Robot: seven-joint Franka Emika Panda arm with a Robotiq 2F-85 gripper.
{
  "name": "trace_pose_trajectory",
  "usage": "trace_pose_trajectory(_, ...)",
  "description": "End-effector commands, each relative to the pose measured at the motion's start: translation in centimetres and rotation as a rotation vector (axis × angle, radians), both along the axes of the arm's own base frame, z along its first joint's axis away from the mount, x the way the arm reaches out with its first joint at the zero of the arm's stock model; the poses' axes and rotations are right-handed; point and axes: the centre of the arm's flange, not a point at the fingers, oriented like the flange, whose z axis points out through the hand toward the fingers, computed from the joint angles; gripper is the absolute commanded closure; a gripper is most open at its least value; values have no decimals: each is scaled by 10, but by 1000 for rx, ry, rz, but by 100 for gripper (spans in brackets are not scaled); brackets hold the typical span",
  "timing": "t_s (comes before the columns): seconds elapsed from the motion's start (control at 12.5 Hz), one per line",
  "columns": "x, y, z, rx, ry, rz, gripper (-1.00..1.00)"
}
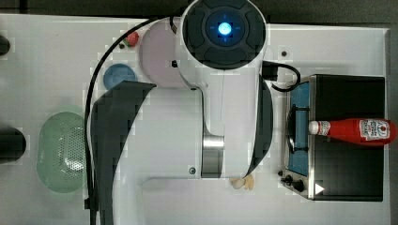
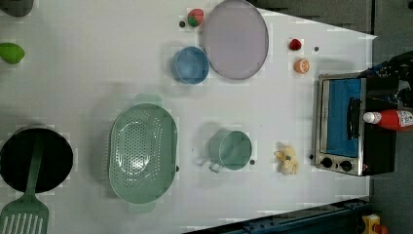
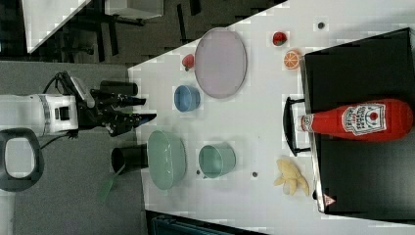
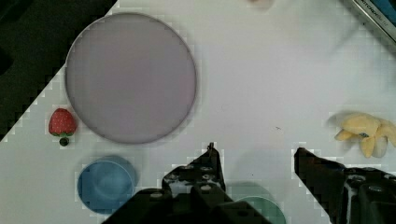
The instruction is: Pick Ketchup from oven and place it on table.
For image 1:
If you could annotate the red plush ketchup bottle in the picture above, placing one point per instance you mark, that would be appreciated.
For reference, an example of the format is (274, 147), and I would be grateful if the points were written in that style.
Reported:
(362, 131)

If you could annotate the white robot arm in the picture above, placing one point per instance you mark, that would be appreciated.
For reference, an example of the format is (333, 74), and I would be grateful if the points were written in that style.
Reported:
(217, 125)

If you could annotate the black toaster oven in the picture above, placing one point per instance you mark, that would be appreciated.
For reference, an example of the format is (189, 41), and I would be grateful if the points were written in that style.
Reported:
(320, 168)

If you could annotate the lavender round plate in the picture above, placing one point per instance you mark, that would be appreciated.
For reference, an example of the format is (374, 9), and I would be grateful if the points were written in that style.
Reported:
(157, 52)

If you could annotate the cream plush garlic toy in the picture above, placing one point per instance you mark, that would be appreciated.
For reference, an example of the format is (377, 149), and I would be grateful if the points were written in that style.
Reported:
(247, 182)

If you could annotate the plush strawberry toy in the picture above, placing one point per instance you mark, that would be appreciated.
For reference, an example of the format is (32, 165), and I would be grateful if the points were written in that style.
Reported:
(131, 40)

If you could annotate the green perforated colander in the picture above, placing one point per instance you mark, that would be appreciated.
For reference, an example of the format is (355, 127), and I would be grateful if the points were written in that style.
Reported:
(61, 159)

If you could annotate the black cylindrical pot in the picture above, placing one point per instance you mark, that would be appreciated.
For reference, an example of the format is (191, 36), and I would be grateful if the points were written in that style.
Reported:
(12, 144)

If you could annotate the dark grey container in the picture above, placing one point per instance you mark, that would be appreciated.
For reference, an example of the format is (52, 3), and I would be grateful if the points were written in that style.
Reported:
(4, 45)

